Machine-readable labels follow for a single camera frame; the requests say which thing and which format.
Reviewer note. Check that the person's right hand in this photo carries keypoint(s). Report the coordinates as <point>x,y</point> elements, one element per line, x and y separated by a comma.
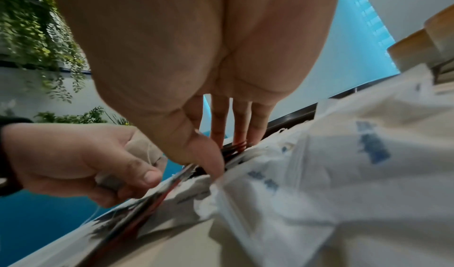
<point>170,44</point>

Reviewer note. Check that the person's left hand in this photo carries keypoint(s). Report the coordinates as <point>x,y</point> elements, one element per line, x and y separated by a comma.
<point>64,156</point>

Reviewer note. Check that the person's left forearm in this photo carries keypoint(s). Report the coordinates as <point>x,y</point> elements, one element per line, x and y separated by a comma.
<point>7,176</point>

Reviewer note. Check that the small green leafy plant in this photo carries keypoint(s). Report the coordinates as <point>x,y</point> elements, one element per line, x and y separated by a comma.
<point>81,117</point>

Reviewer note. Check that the white printed plastic sleeve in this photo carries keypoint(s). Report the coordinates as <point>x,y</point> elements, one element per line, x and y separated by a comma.
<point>177,204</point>

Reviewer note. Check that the hanging green vine plant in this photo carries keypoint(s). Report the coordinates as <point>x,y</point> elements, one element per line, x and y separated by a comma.
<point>32,30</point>

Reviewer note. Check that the white plastic bag blue print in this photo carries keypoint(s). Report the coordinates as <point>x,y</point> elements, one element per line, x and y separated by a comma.
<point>337,176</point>

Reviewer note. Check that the black window frame rail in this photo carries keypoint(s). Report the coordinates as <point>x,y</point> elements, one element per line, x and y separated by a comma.
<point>294,117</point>

